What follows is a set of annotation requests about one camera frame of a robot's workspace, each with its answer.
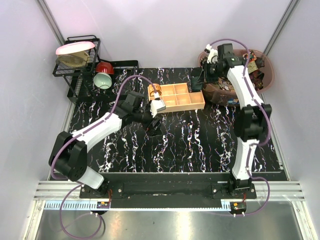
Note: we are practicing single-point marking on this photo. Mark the pile of patterned ties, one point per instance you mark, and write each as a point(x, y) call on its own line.
point(255, 74)

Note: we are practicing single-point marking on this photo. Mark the light green bowl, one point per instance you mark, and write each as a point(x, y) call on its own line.
point(102, 81)

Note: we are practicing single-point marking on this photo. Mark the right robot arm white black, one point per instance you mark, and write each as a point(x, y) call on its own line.
point(253, 120)

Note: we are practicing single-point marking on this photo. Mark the wooden compartment box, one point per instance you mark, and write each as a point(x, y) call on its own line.
point(177, 97)

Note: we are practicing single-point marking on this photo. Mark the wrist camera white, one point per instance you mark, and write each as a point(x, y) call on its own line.
point(156, 106)
point(212, 54)

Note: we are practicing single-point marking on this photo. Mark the dark green fern tie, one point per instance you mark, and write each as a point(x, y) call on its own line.
point(196, 83)

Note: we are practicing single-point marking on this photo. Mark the brown plastic basket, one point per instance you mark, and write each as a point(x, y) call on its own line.
point(220, 97)

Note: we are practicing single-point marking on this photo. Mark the beige plate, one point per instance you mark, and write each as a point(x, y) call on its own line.
point(73, 60)

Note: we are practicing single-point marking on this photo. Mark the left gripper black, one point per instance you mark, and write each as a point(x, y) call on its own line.
point(151, 127)

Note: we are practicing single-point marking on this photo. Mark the red bowl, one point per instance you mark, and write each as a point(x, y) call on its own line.
point(105, 67)

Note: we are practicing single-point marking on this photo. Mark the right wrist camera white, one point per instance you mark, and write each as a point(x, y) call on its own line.
point(212, 54)

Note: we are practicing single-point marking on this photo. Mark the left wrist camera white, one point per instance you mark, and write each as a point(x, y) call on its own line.
point(156, 106)

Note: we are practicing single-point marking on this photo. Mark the blue yellow small box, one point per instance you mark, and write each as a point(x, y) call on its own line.
point(233, 103)

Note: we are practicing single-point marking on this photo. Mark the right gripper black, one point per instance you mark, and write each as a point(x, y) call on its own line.
point(206, 78)

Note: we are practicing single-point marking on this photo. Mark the rolled orange tie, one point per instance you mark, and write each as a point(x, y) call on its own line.
point(152, 88)

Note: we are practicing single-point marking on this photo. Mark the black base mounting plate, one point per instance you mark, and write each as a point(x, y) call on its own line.
point(216, 185)

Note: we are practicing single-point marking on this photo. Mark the aluminium rail frame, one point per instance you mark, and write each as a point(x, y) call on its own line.
point(61, 195)

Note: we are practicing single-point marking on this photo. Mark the pink plate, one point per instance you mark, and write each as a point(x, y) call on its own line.
point(74, 47)

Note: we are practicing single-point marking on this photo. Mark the black wire dish rack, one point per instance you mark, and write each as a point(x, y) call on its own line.
point(80, 79)

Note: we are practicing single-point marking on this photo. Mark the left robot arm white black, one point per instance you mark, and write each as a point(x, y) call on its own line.
point(70, 150)

